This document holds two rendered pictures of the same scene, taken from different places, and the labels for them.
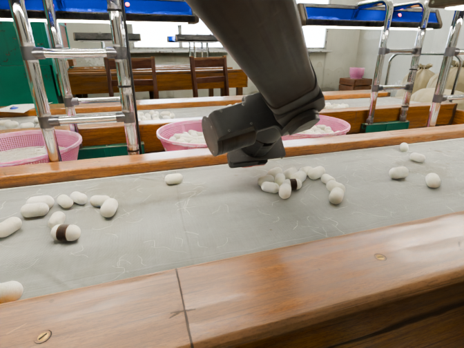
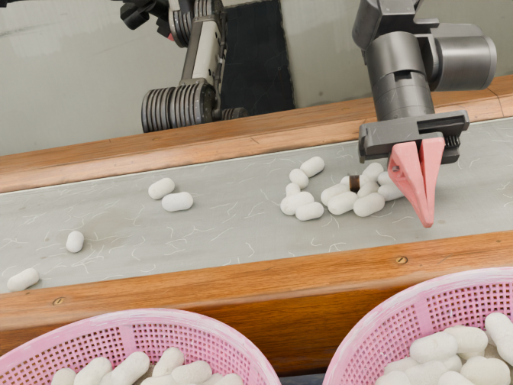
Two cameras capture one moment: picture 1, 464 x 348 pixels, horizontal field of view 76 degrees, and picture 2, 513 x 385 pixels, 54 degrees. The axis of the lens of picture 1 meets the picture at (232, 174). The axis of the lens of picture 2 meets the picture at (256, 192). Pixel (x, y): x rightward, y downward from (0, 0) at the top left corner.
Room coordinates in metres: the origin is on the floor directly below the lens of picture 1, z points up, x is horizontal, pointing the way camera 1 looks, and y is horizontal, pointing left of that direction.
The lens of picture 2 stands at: (0.99, 0.01, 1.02)
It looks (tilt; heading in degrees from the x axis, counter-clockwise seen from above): 26 degrees down; 205
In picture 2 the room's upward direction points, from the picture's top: 11 degrees counter-clockwise
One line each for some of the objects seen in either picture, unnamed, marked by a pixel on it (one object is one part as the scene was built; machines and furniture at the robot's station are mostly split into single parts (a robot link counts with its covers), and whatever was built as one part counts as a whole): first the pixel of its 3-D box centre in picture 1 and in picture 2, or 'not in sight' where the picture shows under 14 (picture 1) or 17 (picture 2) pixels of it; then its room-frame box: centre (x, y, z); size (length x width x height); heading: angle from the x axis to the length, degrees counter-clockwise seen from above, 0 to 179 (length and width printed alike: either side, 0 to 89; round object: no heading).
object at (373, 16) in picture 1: (371, 16); not in sight; (1.25, -0.52, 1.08); 0.62 x 0.08 x 0.07; 107
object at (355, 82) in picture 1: (354, 85); not in sight; (5.96, -2.36, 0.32); 0.42 x 0.42 x 0.64; 20
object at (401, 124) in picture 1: (379, 68); not in sight; (1.18, -0.55, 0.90); 0.20 x 0.19 x 0.45; 107
